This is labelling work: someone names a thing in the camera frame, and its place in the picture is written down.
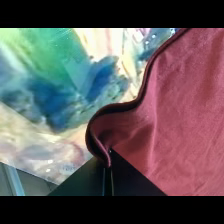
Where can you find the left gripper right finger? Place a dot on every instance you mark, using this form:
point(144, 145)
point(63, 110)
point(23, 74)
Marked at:
point(130, 181)

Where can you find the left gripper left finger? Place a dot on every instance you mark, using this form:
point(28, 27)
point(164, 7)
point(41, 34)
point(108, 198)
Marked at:
point(86, 181)

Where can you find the dark red T-shirt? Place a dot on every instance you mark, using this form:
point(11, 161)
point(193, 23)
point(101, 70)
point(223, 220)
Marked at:
point(180, 116)

